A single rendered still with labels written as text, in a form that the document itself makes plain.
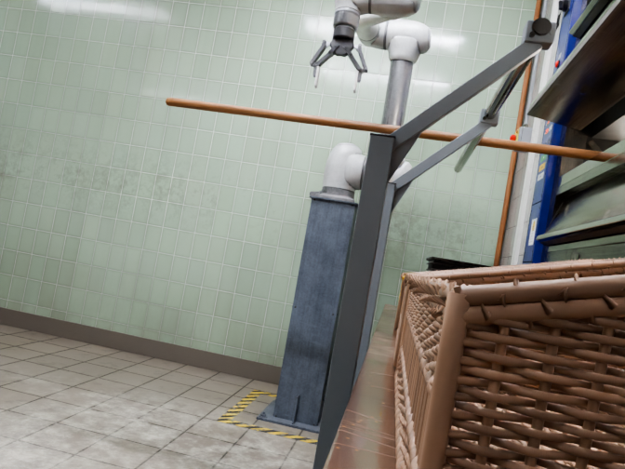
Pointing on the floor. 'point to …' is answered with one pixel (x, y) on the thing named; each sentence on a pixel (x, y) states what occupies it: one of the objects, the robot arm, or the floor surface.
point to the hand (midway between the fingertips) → (335, 86)
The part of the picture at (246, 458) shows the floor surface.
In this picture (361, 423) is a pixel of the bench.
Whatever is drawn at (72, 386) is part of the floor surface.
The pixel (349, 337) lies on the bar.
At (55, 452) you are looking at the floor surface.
